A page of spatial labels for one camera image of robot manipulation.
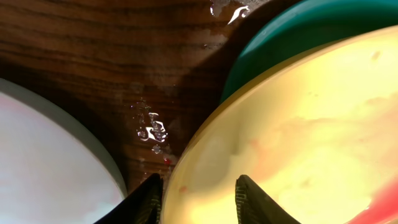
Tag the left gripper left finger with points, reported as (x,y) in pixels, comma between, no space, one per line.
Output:
(142,206)

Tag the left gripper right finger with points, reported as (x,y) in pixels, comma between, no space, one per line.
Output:
(254,206)

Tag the green rimmed plate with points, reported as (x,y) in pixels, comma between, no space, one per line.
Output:
(315,134)

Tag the light blue plate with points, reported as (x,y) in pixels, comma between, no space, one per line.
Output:
(53,170)

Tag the teal plastic tray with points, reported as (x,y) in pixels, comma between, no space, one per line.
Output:
(306,25)

